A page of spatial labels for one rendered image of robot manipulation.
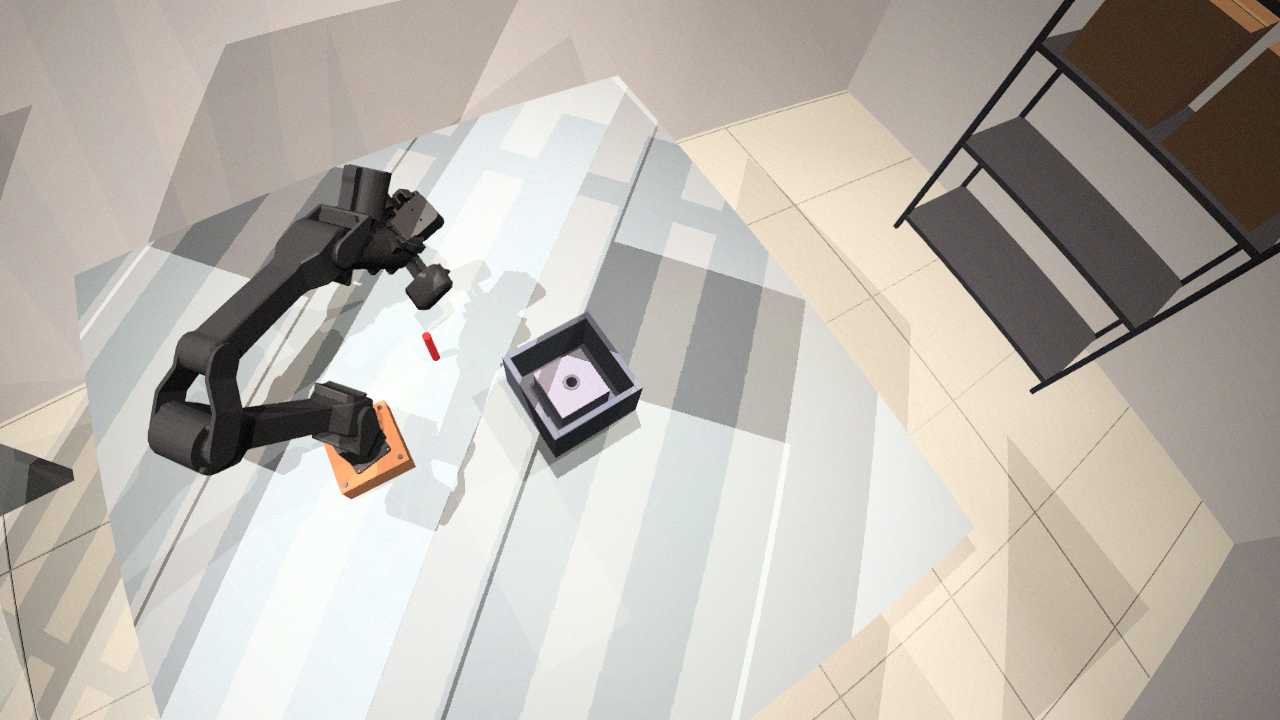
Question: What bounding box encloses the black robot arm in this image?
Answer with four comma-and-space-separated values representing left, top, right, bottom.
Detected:
147, 164, 444, 477

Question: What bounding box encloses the red peg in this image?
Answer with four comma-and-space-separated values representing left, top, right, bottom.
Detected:
422, 332, 440, 361

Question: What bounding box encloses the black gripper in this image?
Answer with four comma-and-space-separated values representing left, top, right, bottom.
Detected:
367, 193, 453, 310

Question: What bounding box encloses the white square plate with hole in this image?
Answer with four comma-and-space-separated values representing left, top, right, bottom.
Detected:
532, 348, 611, 427

